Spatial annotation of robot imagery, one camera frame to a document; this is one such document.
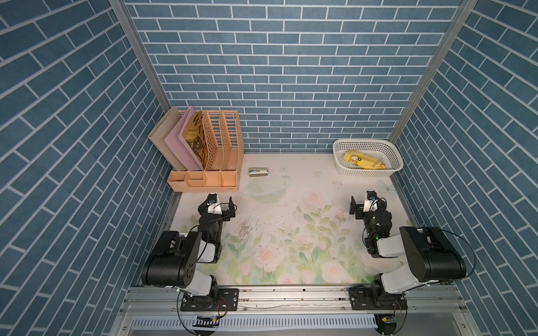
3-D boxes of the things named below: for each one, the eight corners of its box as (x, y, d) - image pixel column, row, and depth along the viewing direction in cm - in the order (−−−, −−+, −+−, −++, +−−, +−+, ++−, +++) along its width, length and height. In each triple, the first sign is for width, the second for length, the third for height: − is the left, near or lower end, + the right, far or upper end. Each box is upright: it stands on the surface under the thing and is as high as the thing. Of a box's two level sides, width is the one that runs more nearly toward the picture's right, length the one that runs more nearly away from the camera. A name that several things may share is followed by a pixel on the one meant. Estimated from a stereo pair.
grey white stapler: (248, 176, 113) (248, 173, 111) (249, 170, 116) (248, 167, 113) (268, 176, 113) (268, 173, 111) (268, 170, 116) (268, 167, 114)
